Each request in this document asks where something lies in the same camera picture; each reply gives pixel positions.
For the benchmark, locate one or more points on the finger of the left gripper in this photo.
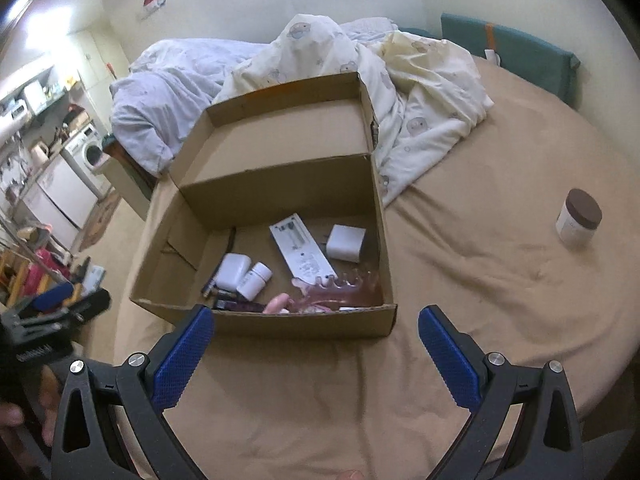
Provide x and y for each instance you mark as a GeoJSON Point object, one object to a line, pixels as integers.
{"type": "Point", "coordinates": [91, 306]}
{"type": "Point", "coordinates": [52, 298]}

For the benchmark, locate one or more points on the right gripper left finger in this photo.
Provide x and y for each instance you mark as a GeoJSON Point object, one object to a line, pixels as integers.
{"type": "Point", "coordinates": [88, 443]}

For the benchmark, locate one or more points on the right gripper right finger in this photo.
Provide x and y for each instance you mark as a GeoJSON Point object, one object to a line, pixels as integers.
{"type": "Point", "coordinates": [523, 422]}

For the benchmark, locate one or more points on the white pill bottle blue label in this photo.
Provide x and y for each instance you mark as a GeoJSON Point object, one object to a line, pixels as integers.
{"type": "Point", "coordinates": [254, 281]}

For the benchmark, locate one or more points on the white remote control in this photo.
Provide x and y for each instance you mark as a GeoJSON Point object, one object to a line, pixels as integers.
{"type": "Point", "coordinates": [300, 251]}

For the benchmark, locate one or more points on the white charger plug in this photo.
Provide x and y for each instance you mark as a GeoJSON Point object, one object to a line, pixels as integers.
{"type": "Point", "coordinates": [345, 243]}

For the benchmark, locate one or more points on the person's left hand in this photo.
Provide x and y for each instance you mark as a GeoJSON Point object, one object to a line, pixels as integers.
{"type": "Point", "coordinates": [12, 416]}

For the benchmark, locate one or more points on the brown round rug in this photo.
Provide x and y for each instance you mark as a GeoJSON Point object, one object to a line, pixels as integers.
{"type": "Point", "coordinates": [99, 220]}

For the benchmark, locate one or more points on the white earbuds case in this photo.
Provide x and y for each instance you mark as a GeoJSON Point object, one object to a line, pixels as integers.
{"type": "Point", "coordinates": [231, 271]}

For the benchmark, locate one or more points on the white washing machine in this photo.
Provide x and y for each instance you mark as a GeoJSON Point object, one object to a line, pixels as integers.
{"type": "Point", "coordinates": [83, 151]}

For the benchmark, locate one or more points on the pink tube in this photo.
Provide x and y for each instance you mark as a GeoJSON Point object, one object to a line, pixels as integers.
{"type": "Point", "coordinates": [278, 304]}

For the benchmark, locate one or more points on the cardboard box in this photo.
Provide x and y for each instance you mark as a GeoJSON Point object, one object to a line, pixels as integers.
{"type": "Point", "coordinates": [306, 148]}

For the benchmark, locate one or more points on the white duvet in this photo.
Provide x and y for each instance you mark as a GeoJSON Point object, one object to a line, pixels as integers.
{"type": "Point", "coordinates": [169, 85]}

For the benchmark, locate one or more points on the beige bed sheet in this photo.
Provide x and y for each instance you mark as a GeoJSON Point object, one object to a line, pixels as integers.
{"type": "Point", "coordinates": [476, 236]}

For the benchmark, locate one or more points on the brown lid cream jar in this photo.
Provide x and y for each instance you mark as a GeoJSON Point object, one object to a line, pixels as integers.
{"type": "Point", "coordinates": [578, 220]}

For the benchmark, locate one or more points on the teal cushion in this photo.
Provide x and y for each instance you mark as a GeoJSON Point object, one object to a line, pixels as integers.
{"type": "Point", "coordinates": [529, 57]}

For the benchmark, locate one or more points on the cream patterned blanket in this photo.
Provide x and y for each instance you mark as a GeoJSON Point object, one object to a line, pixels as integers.
{"type": "Point", "coordinates": [426, 94]}

